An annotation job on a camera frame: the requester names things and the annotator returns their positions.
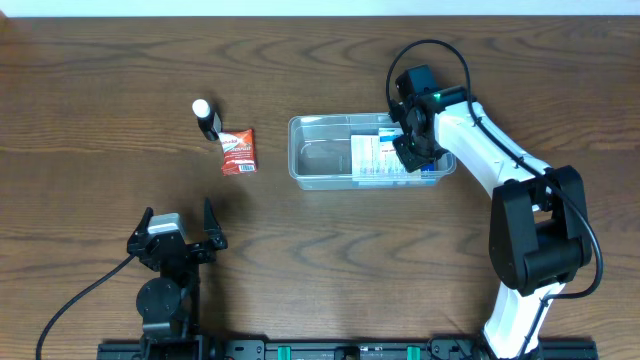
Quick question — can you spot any black mounting rail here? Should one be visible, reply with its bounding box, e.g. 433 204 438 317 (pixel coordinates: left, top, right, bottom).
97 338 599 360

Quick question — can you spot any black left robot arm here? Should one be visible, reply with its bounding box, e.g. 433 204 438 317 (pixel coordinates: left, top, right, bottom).
127 200 228 359

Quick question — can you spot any red Panadol ActiFast box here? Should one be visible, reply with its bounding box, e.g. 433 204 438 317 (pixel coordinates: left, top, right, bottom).
219 129 257 176

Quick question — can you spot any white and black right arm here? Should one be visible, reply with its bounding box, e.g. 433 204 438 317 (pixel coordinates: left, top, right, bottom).
389 85 603 359

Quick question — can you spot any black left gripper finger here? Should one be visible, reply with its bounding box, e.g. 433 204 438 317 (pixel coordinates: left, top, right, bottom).
126 207 153 253
203 198 227 250

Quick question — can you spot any clear plastic container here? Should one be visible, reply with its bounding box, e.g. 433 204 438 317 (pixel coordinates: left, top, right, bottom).
288 113 456 190

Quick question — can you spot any grey wrist camera, left arm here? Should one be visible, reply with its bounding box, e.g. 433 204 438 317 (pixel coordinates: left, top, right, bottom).
147 213 186 239

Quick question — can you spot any dark bottle with white cap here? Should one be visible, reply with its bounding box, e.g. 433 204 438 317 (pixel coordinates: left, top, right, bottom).
192 99 221 142

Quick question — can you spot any white blue Panadol box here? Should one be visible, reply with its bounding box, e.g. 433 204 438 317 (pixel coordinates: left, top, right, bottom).
378 128 404 174

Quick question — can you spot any white blue medicine box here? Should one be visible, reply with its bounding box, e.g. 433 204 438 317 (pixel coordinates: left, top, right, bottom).
350 135 439 187

